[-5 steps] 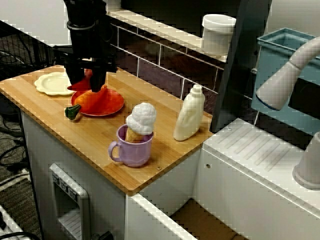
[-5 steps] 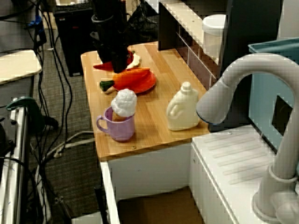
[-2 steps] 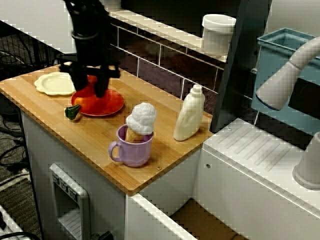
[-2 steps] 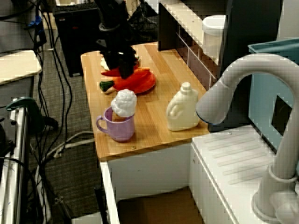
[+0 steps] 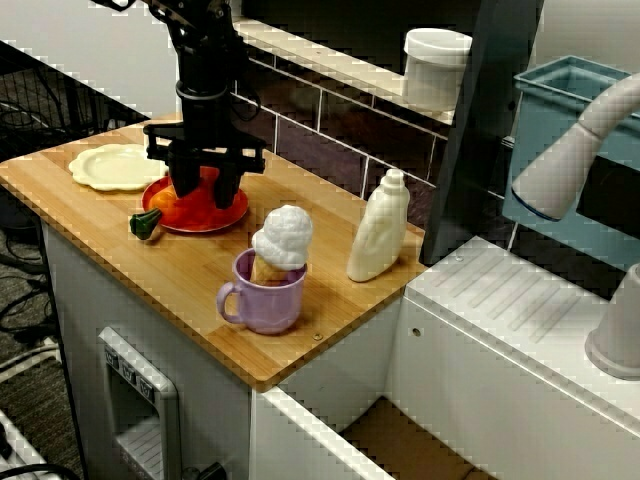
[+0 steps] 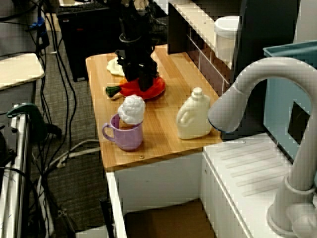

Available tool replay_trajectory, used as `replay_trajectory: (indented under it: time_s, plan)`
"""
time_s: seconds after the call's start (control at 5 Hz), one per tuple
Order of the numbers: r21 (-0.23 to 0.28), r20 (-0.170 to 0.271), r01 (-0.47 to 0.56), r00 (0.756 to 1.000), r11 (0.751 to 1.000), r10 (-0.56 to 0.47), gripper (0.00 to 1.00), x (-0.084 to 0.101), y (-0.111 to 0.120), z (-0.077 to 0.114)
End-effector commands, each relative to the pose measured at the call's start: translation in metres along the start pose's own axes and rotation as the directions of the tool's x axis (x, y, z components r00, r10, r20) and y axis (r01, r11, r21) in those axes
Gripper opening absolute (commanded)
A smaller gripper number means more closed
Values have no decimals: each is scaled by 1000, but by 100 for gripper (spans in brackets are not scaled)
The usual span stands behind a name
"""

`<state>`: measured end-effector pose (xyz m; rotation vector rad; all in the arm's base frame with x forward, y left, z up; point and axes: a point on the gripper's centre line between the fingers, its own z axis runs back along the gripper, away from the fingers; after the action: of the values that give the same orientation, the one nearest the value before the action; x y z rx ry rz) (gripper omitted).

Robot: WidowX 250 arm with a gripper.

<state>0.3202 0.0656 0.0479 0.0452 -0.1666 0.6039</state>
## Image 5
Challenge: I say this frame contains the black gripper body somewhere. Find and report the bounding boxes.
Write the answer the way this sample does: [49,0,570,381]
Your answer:
[143,82,267,175]

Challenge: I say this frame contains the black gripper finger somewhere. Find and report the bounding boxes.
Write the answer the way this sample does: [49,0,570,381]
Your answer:
[167,142,204,199]
[214,149,247,210]

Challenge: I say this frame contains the orange toy carrot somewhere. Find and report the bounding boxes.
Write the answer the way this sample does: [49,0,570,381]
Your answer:
[129,167,221,242]

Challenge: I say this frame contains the white toy detergent bottle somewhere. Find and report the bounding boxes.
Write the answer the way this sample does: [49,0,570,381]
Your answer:
[346,168,412,283]

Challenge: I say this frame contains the orange round plate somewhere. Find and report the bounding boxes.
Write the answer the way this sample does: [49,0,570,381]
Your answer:
[140,169,250,235]

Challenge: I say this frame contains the cream scalloped plate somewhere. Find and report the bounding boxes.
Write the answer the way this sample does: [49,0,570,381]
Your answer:
[68,143,171,192]

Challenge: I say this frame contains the toy ice cream cone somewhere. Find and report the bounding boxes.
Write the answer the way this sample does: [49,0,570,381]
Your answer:
[250,203,314,287]

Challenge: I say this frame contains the dark tiled backsplash hutch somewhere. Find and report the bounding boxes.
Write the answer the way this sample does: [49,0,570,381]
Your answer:
[227,0,546,266]

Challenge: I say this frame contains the purple plastic mug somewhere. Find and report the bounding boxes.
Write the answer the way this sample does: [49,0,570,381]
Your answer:
[216,248,308,336]

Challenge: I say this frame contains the white toy kitchen cabinet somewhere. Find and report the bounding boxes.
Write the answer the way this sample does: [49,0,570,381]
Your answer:
[39,219,404,480]

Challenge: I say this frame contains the white lidded canister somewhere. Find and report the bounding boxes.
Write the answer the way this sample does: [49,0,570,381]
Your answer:
[402,27,474,114]

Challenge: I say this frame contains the grey dispenser panel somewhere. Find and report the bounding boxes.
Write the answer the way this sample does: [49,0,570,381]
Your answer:
[97,327,181,480]

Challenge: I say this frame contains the white toy sink unit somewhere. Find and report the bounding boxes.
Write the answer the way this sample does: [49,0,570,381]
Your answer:
[384,234,640,480]

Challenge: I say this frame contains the white power strip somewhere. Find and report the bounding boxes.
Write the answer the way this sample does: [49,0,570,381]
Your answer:
[0,408,49,480]

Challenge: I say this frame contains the grey toy faucet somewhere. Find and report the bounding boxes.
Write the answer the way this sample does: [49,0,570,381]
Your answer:
[510,72,640,382]

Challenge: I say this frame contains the teal plastic bin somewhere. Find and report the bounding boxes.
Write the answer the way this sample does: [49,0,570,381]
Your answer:
[501,54,640,274]

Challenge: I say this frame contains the black wire mesh panel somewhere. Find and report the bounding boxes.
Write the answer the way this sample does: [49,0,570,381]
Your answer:
[0,62,151,154]

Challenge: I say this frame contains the black floor cable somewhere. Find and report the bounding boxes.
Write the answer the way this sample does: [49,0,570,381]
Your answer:
[0,219,56,346]

